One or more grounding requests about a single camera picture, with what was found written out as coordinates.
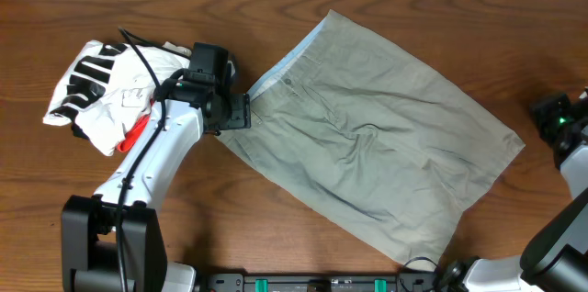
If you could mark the khaki shorts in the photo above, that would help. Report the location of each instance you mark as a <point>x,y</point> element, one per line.
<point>375,140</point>

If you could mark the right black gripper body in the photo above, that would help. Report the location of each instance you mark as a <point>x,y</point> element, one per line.
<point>555,116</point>

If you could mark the white black printed shirt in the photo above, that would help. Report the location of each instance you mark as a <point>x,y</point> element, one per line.
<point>108,88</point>

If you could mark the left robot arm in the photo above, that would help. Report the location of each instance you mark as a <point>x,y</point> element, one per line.
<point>112,240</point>

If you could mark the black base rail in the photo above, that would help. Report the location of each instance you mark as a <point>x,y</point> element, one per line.
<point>403,282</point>

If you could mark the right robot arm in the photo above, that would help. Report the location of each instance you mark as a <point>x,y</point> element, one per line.
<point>556,258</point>

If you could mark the black red garment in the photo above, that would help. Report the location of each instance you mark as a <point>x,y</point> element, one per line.
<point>131,136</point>

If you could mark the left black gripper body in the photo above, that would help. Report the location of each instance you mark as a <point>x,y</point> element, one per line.
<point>230,112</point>

